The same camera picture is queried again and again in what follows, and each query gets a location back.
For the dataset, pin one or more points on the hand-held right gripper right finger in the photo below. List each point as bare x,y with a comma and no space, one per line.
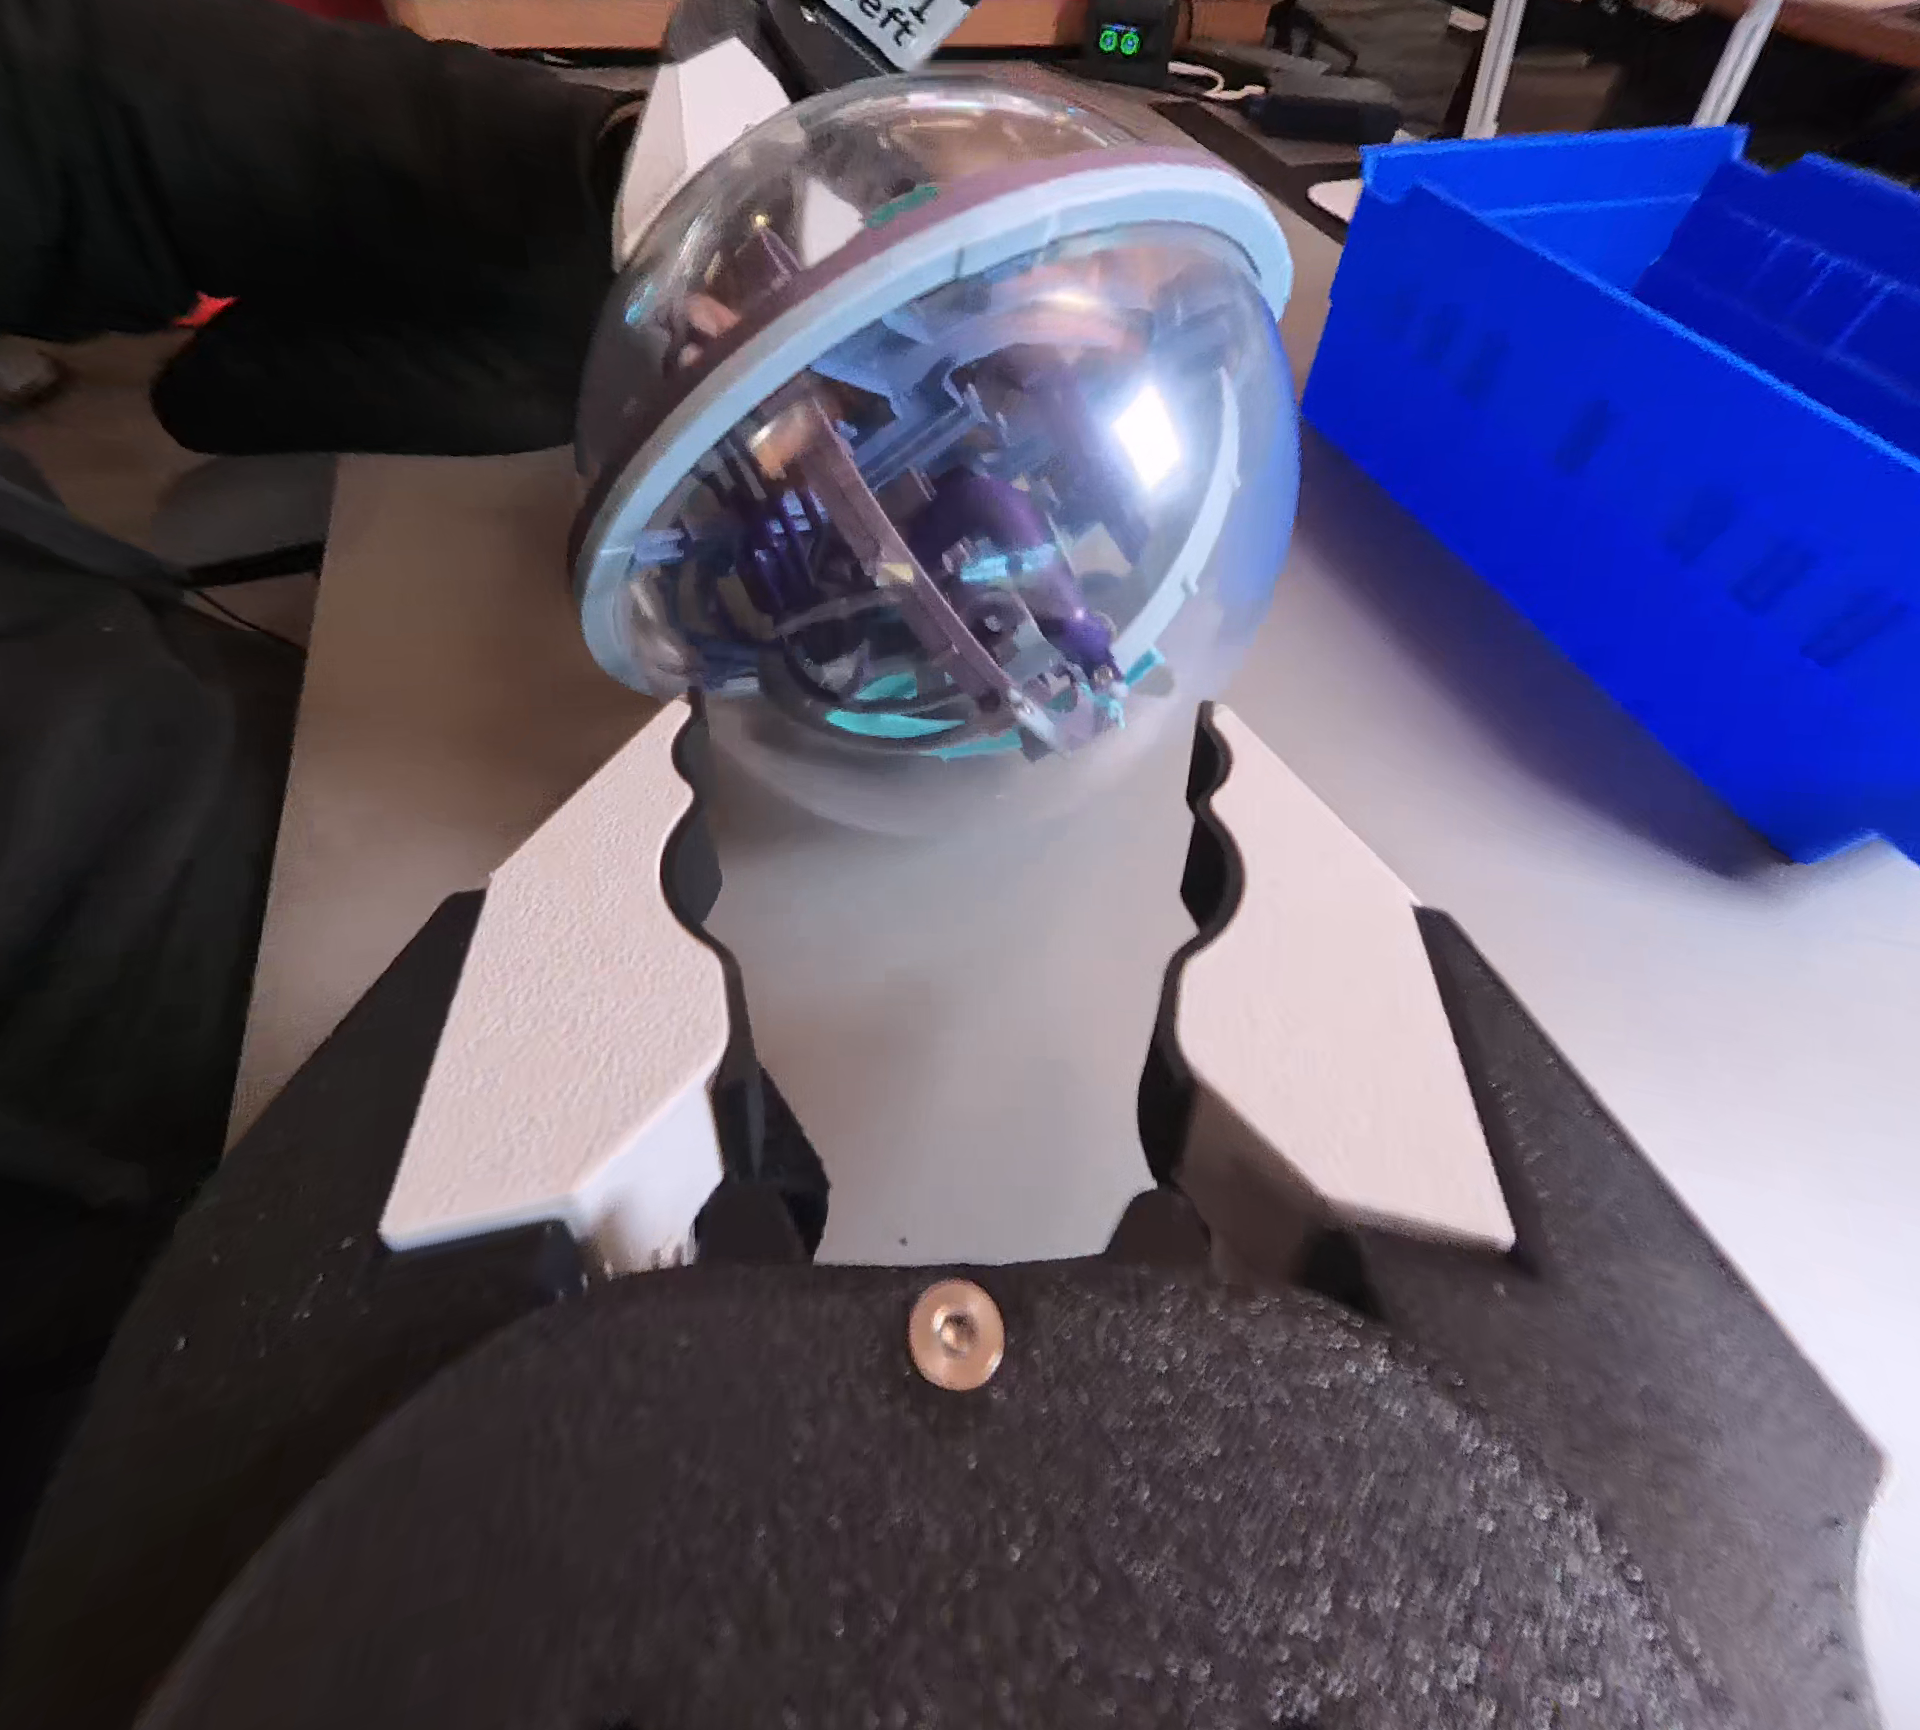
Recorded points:
1336,1041

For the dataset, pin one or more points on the person's left forearm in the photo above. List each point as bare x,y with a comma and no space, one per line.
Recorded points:
271,197

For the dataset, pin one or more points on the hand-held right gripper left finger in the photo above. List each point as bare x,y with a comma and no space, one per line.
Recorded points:
554,1041

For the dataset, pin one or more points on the blue plastic bin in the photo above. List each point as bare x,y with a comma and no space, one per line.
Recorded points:
1592,440

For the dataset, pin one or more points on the clear maze ball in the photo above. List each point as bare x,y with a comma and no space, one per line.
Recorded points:
929,413

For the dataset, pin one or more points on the small black device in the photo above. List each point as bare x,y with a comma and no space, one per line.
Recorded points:
1131,24

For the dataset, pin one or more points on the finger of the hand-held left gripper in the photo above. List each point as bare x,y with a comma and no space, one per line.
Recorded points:
708,126

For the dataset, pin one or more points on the person's black printed jacket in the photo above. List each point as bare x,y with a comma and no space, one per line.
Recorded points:
123,1011

